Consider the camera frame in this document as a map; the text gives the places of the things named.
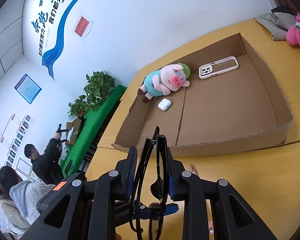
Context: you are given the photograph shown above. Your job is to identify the white earbuds case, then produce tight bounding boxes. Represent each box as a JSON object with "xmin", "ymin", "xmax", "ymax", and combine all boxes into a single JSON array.
[{"xmin": 158, "ymin": 98, "xmax": 172, "ymax": 111}]

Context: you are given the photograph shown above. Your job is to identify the person in grey hoodie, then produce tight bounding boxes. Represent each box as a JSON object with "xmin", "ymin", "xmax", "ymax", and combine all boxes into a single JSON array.
[{"xmin": 0, "ymin": 166, "xmax": 55, "ymax": 225}]

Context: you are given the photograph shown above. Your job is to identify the black sunglasses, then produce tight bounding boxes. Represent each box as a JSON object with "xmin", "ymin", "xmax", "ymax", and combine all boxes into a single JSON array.
[{"xmin": 128, "ymin": 126, "xmax": 171, "ymax": 240}]

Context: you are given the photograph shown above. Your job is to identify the green potted plant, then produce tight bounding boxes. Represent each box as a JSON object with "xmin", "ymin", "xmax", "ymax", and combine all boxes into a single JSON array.
[{"xmin": 84, "ymin": 71, "xmax": 115, "ymax": 111}]

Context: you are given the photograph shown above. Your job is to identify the brown cardboard box tray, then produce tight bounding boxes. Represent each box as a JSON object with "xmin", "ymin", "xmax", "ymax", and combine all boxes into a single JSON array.
[{"xmin": 113, "ymin": 33, "xmax": 294, "ymax": 157}]

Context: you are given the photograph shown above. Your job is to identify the pink pig plush toy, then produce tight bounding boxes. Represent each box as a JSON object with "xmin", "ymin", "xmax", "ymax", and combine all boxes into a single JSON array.
[{"xmin": 137, "ymin": 63, "xmax": 191, "ymax": 103}]

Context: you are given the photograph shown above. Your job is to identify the brown tissue box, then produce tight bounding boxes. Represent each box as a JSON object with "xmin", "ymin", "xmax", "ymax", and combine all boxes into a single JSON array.
[{"xmin": 65, "ymin": 118, "xmax": 82, "ymax": 146}]

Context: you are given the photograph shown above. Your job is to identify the small potted plant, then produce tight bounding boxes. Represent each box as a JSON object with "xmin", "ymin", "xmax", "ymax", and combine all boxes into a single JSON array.
[{"xmin": 68, "ymin": 95, "xmax": 89, "ymax": 116}]

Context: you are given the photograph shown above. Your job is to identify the person in black jacket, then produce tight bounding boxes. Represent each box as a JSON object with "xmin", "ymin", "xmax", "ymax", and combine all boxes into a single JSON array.
[{"xmin": 24, "ymin": 124, "xmax": 68, "ymax": 185}]

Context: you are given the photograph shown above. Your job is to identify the grey folded cloth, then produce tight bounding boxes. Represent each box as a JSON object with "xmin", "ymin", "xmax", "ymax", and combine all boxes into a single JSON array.
[{"xmin": 254, "ymin": 6, "xmax": 295, "ymax": 41}]

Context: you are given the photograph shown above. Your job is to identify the white clear phone case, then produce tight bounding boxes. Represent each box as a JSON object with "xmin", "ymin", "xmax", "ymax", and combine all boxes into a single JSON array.
[{"xmin": 198, "ymin": 56, "xmax": 239, "ymax": 80}]

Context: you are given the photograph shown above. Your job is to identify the pink pen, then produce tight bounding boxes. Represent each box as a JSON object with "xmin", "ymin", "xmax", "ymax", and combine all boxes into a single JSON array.
[{"xmin": 188, "ymin": 163, "xmax": 215, "ymax": 234}]

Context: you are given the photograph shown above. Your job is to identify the green covered bench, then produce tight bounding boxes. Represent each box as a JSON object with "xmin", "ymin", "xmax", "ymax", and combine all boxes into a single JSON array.
[{"xmin": 59, "ymin": 85, "xmax": 126, "ymax": 177}]

